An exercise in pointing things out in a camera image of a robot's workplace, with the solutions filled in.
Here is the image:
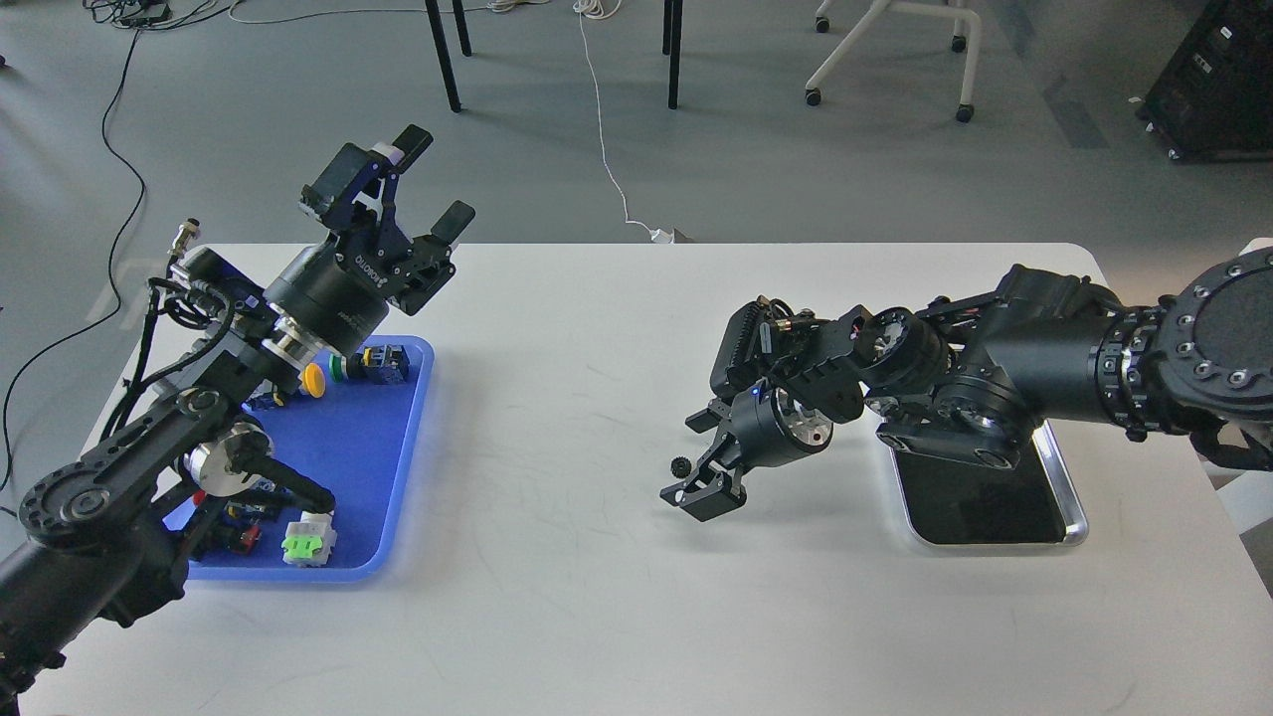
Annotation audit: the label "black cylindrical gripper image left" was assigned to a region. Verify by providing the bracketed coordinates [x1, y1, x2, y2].
[265, 125, 474, 354]

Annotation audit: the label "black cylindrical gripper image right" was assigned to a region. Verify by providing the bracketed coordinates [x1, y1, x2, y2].
[659, 386, 833, 522]

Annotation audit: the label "small black gear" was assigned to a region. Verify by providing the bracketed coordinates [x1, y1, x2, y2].
[670, 456, 694, 480]

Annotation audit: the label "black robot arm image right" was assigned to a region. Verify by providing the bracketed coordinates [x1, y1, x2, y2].
[659, 248, 1272, 521]

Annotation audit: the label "blue plastic tray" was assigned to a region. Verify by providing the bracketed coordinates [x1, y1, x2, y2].
[188, 335, 434, 584]

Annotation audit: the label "silver metal tray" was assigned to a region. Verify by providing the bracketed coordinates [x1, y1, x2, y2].
[891, 423, 1088, 555]

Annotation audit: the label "red emergency stop button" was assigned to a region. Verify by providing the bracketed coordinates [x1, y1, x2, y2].
[220, 499, 286, 525]

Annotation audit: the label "black table legs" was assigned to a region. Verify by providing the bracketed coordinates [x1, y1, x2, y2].
[425, 0, 685, 113]

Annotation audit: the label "white rolling chair base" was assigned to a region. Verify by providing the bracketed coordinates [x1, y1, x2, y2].
[805, 0, 984, 124]

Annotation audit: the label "white object right edge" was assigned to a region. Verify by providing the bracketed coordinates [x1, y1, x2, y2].
[1240, 237, 1273, 257]

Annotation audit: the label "black equipment case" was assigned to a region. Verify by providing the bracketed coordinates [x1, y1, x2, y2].
[1136, 1, 1272, 161]

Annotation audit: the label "yellow push button switch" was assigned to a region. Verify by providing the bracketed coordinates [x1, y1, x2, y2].
[244, 362, 327, 412]

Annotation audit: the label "white cable on floor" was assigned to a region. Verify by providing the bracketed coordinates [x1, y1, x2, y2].
[574, 0, 675, 243]

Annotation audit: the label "silver green push button switch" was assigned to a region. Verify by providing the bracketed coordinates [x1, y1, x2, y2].
[280, 512, 339, 567]

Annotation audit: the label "black red switch block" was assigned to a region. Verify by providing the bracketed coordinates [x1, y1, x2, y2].
[188, 511, 264, 562]

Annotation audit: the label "black cable on floor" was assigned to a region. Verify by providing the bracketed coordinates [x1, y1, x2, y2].
[0, 0, 230, 519]

